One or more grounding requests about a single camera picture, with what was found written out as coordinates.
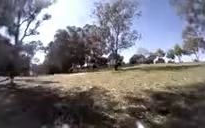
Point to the dry grass field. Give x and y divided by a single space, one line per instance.
123 83

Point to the large tree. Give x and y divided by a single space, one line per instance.
15 36
196 36

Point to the tall thin-crowned tree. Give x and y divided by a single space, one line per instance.
116 33

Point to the row of distant trees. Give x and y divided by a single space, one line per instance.
176 51

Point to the clump of dark trees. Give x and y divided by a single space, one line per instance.
66 50

